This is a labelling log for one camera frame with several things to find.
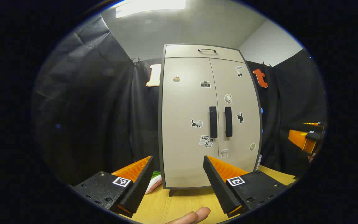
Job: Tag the watermelon plush toy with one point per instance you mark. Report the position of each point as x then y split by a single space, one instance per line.
154 186

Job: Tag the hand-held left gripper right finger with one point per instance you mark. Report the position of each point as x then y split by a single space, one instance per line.
221 189

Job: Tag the beige double-door shoe cabinet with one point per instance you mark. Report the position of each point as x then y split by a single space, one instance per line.
160 124

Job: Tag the beige door with camera sticker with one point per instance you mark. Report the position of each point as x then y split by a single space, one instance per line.
182 109

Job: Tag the ceiling light panel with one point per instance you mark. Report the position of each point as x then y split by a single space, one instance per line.
148 6

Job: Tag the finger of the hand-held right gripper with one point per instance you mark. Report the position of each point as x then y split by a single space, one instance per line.
300 140
322 127

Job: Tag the black metal clip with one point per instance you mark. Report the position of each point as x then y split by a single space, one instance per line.
134 60
266 64

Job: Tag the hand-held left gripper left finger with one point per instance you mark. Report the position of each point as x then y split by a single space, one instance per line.
140 189

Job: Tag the beige door with bucket sticker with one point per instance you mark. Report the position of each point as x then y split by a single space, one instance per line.
247 130

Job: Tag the beige cabinet drawer front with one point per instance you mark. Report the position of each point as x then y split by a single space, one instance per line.
182 51

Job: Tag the black backdrop cloth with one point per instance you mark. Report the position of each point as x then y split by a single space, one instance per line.
89 109

